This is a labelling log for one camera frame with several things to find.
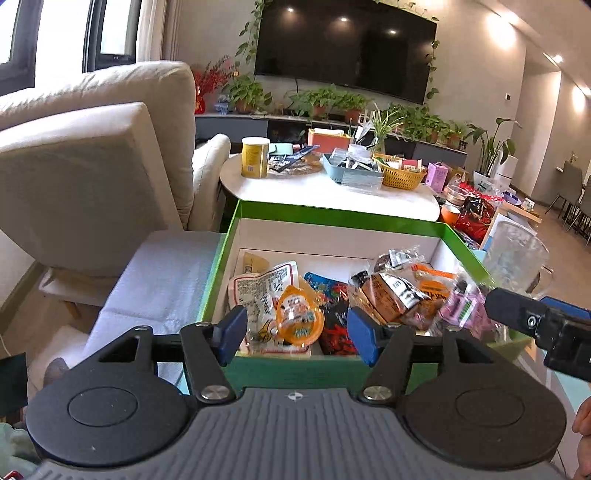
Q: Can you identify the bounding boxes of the yellow wicker basket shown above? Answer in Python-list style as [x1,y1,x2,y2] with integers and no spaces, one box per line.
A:
[379,161,428,190]

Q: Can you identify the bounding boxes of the orange lid jelly cup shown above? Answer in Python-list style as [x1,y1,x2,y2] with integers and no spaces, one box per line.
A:
[276,285,324,348]

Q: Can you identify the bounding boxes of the blue plastic basket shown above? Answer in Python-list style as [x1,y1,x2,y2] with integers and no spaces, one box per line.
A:
[322,152,385,189]

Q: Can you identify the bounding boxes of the clear glass mug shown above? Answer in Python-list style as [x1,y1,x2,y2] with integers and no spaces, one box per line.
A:
[482,222,555,296]

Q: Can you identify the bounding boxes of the spider plant in glass vase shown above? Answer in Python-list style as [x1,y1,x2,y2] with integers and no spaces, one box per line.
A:
[365,105,409,155]

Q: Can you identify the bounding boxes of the purple blue sausage packet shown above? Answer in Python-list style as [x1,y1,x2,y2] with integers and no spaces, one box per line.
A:
[438,281,495,334]

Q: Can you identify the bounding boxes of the red flower arrangement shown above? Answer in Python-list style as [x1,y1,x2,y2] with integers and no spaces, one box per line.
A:
[191,58,236,114]

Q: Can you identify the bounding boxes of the pale yellow snack stick packet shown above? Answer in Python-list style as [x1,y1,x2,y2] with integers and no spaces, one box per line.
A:
[236,339,324,360]

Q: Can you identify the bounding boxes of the orange cake packet black label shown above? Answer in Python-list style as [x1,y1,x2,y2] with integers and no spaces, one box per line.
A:
[348,270,451,330]

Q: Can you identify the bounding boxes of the grey dining chairs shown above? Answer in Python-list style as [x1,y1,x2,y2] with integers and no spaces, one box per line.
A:
[549,161,591,236]

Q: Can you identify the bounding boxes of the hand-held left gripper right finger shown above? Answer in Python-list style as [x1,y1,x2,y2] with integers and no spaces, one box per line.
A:
[346,306,498,406]

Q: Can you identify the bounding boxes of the dark grey television cabinet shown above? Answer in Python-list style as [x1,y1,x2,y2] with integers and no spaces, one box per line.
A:
[194,113,468,162]

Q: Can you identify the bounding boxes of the round white table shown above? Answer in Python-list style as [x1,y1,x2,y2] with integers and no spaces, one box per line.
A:
[219,152,441,222]

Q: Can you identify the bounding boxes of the beige armchair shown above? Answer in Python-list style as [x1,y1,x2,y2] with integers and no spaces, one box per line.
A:
[0,60,232,319]

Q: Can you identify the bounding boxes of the white air purifier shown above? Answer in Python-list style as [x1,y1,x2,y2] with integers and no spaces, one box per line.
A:
[496,154,519,183]

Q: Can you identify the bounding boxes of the orange snack packet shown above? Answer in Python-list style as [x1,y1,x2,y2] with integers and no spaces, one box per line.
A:
[413,263,456,283]

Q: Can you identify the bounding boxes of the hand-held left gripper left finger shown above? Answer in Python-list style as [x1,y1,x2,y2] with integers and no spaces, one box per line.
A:
[95,305,249,406]

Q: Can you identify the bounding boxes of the blue white cardboard box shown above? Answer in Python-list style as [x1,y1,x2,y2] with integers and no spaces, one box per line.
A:
[480,203,541,252]

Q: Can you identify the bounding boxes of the person's right hand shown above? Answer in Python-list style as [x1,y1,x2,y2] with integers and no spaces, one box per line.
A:
[571,401,591,480]

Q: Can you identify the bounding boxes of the beige curtain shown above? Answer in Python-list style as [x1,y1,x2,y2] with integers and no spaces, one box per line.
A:
[136,0,178,63]

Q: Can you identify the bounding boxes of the pile of dark packets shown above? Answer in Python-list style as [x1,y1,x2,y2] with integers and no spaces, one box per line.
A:
[268,144,324,176]

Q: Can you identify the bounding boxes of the dark cloth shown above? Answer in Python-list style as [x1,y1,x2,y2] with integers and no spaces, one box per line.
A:
[0,353,28,411]

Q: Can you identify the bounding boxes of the red snack bags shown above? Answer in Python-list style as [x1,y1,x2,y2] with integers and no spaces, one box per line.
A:
[455,194,502,241]

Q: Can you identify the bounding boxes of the pink carton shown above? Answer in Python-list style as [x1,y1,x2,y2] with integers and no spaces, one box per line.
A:
[427,161,451,191]

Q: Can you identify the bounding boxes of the orange tissue box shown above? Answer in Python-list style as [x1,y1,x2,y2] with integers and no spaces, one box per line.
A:
[308,128,348,149]

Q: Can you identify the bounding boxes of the wall-mounted black television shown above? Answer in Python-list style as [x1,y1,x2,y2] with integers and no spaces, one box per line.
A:
[254,0,438,106]

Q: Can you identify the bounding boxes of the green cardboard box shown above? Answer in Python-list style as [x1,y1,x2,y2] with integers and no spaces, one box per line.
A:
[196,199,532,398]

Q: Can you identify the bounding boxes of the yellow can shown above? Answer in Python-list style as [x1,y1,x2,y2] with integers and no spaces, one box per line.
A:
[241,137,270,179]

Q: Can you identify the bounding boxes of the golden snack bar packet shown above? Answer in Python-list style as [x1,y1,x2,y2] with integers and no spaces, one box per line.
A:
[241,250,272,278]

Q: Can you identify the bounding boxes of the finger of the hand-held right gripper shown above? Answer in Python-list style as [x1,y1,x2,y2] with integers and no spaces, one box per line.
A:
[540,296,591,320]
[485,287,551,342]

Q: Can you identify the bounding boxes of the potted green plant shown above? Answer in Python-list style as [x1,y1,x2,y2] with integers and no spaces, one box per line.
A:
[288,87,340,121]
[336,92,372,124]
[228,75,274,114]
[429,117,469,149]
[392,104,432,139]

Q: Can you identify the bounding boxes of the black-framed window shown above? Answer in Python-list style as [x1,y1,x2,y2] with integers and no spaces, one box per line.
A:
[83,0,141,72]
[0,0,38,93]

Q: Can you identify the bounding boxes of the tall leafy potted plant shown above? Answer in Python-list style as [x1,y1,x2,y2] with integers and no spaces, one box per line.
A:
[466,117,515,176]

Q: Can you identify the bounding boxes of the black red patterned snack packet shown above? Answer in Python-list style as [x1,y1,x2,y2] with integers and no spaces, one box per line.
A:
[304,272,360,356]

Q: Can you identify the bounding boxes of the white red-print snack packet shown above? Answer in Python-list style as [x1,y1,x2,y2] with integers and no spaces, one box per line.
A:
[229,261,301,342]

